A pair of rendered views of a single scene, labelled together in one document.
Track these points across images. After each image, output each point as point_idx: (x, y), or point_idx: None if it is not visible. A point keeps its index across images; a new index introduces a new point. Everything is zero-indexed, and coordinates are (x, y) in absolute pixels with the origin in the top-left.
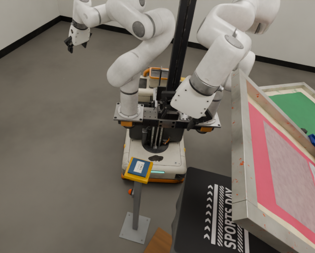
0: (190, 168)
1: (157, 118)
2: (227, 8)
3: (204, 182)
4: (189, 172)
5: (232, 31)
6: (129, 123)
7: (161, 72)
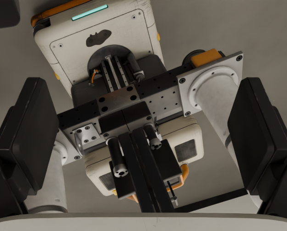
0: (12, 21)
1: (145, 101)
2: None
3: None
4: (8, 8)
5: None
6: (201, 61)
7: (173, 195)
